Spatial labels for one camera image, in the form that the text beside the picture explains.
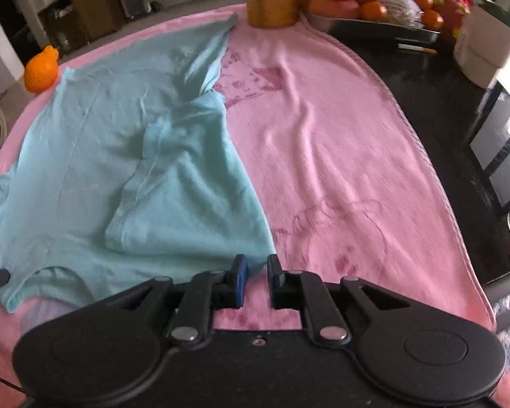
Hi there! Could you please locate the teal t-shirt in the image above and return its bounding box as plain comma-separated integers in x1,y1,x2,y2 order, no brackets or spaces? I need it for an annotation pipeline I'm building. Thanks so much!
0,17,274,312

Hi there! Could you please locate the pink dog-print towel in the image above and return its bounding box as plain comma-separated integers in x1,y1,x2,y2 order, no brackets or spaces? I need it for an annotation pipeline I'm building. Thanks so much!
0,6,504,407

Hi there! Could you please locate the lone orange mandarin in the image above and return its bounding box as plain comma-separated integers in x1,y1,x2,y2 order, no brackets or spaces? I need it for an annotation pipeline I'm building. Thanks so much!
23,45,58,94

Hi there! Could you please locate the metal fruit tray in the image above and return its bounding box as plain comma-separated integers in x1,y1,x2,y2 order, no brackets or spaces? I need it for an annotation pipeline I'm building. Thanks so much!
304,11,439,46

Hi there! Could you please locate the brown wooden cabinet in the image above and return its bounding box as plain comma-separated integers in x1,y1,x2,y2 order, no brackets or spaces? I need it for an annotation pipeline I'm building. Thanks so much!
38,0,126,55

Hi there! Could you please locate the white plant pot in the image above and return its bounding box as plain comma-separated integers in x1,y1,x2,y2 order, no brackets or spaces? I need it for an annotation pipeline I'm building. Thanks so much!
453,0,510,89

